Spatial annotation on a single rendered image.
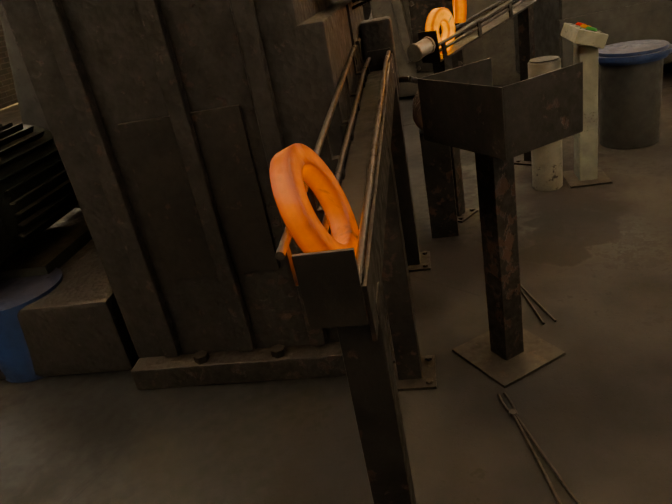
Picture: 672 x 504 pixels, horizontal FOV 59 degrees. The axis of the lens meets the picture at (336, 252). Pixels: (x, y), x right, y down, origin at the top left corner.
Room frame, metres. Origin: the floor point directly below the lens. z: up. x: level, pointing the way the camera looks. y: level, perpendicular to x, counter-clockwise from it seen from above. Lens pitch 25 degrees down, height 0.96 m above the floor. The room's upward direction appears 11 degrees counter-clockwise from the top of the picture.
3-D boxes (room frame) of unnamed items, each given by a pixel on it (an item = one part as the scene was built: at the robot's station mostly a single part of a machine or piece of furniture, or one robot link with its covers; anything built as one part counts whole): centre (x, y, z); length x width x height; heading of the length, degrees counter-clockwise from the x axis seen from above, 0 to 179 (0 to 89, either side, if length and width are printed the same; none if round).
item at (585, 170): (2.30, -1.09, 0.31); 0.24 x 0.16 x 0.62; 168
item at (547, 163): (2.29, -0.92, 0.26); 0.12 x 0.12 x 0.52
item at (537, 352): (1.23, -0.39, 0.36); 0.26 x 0.20 x 0.72; 23
